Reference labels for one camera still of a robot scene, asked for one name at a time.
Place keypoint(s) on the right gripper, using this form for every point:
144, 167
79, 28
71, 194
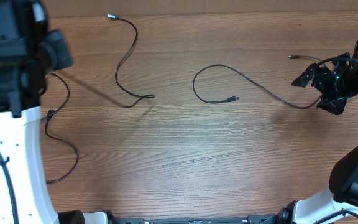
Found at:
335, 105

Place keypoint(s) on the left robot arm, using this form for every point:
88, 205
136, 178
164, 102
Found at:
29, 51

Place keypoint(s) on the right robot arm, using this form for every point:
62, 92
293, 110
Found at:
340, 198

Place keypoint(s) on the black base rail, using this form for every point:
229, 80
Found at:
250, 219

